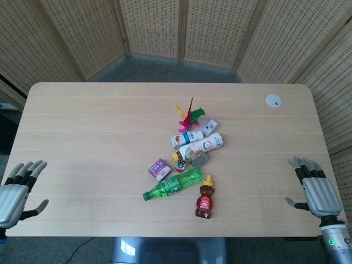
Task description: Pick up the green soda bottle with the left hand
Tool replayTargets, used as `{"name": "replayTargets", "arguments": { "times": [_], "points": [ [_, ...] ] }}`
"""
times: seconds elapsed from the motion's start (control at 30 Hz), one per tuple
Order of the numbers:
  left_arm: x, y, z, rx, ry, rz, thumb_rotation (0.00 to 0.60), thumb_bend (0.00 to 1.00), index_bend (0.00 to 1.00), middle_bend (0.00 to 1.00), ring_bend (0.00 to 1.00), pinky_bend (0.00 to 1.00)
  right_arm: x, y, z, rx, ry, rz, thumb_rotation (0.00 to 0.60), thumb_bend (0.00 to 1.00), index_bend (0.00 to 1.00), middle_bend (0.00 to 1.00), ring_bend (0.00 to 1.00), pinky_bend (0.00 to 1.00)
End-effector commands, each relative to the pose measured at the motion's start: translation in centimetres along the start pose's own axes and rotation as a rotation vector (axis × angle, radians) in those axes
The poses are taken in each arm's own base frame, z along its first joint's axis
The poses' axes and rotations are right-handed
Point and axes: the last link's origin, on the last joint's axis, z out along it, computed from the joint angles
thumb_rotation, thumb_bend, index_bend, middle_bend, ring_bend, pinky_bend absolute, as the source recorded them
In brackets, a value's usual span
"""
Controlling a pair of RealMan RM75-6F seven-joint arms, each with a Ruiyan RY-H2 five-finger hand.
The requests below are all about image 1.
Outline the honey bear bottle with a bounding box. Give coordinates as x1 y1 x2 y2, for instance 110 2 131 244
195 175 215 220

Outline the green plastic bottle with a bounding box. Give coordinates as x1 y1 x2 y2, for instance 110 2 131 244
142 167 204 201

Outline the white cable grommet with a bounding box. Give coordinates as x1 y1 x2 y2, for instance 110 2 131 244
265 93 283 108

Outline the colourful feather shuttlecock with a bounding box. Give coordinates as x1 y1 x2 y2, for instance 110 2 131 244
173 96 206 133

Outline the purple carton with pink label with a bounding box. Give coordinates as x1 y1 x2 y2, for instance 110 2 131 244
148 158 173 182

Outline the white bottle red green label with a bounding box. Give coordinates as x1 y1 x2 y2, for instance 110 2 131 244
192 133 224 152

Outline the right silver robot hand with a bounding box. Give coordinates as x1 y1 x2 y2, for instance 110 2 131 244
284 156 343 221

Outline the pale lilac small box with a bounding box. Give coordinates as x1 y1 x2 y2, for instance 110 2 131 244
199 117 220 135

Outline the yellow-capped bottle with green label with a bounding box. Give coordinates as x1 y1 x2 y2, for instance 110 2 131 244
172 144 200 163

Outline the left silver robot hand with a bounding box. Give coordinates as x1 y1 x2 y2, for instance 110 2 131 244
0 159 50 229

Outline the black floor cable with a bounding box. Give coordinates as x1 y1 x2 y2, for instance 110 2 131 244
65 238 95 261

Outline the white bottle with blue label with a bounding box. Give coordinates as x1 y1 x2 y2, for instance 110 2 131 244
170 130 205 149

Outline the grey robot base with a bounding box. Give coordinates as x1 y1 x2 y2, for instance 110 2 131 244
109 236 229 264

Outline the wicker folding screen panel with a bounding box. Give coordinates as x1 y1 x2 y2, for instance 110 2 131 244
35 0 131 82
0 0 86 108
180 0 258 71
118 0 184 64
291 24 352 200
233 0 352 84

